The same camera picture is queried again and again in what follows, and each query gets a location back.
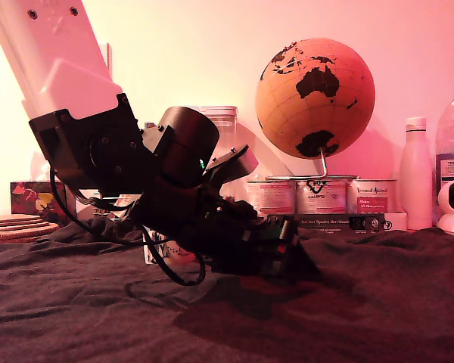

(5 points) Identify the tin can red label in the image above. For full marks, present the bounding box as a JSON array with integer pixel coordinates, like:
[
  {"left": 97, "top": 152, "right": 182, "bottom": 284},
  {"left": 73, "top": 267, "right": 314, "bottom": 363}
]
[{"left": 346, "top": 178, "right": 398, "bottom": 216}]

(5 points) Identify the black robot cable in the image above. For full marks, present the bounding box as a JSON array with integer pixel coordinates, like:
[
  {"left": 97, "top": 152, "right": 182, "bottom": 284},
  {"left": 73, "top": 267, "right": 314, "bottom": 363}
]
[
  {"left": 48, "top": 168, "right": 148, "bottom": 247},
  {"left": 141, "top": 226, "right": 207, "bottom": 287}
]

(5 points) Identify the white metal bottle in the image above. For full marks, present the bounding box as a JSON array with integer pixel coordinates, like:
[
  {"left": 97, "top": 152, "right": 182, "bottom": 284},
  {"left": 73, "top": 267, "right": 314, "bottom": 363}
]
[{"left": 398, "top": 117, "right": 434, "bottom": 231}]

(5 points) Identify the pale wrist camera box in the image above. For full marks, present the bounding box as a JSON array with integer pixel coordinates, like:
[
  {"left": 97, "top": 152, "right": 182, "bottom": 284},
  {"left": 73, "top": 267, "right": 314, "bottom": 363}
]
[{"left": 206, "top": 144, "right": 259, "bottom": 186}]

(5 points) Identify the dark printed flat box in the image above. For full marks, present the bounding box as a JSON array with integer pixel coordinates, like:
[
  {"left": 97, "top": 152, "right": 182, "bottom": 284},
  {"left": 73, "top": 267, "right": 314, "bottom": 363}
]
[{"left": 268, "top": 213, "right": 386, "bottom": 232}]

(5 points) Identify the illustrated white blue mug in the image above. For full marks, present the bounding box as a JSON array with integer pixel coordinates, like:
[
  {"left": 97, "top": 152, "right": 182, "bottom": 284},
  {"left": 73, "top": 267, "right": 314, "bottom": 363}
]
[{"left": 143, "top": 230, "right": 200, "bottom": 266}]

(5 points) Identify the white tissue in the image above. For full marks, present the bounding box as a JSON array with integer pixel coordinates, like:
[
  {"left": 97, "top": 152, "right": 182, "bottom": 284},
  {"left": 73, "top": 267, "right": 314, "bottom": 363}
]
[{"left": 30, "top": 150, "right": 51, "bottom": 182}]

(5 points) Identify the dark cloth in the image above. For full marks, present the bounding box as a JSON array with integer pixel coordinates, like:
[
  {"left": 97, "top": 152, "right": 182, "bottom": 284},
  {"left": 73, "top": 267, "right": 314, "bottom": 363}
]
[{"left": 0, "top": 213, "right": 454, "bottom": 363}]

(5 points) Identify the medium cork trivet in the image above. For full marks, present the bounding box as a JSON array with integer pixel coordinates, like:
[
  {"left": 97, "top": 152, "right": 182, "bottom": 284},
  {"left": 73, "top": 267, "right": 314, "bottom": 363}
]
[{"left": 0, "top": 219, "right": 51, "bottom": 230}]

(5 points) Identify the floral tissue box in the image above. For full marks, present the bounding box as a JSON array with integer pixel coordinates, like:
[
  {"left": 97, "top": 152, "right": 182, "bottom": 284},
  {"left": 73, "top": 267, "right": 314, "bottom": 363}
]
[{"left": 10, "top": 181, "right": 78, "bottom": 225}]

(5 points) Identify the cork globe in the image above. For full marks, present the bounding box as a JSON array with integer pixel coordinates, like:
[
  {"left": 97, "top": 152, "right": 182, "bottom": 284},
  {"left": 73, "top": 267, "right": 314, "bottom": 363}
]
[{"left": 254, "top": 37, "right": 376, "bottom": 160}]

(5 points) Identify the clear container white lid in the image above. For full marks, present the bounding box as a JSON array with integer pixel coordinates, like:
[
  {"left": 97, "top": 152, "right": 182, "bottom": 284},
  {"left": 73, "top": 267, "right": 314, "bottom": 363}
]
[{"left": 196, "top": 106, "right": 238, "bottom": 197}]

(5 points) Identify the metal globe stand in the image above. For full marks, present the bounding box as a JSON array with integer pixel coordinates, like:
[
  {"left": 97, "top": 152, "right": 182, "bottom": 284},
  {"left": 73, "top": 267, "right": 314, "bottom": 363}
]
[{"left": 266, "top": 147, "right": 359, "bottom": 182}]

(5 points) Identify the small cork trivet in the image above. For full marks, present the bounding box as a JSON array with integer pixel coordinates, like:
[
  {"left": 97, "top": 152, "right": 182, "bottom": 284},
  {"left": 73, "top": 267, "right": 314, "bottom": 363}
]
[{"left": 0, "top": 214, "right": 42, "bottom": 222}]

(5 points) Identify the tin can black logo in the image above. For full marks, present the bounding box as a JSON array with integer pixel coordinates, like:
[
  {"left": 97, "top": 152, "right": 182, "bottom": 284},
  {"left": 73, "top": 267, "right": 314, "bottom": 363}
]
[{"left": 294, "top": 177, "right": 348, "bottom": 216}]

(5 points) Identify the large round cork trivet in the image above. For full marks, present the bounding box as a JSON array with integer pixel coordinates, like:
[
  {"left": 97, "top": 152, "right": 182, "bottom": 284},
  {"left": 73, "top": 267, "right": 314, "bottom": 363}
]
[{"left": 0, "top": 222, "right": 61, "bottom": 249}]

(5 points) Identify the small white round camera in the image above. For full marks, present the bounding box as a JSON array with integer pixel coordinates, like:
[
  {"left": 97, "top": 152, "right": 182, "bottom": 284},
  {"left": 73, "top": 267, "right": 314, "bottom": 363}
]
[{"left": 435, "top": 179, "right": 454, "bottom": 236}]

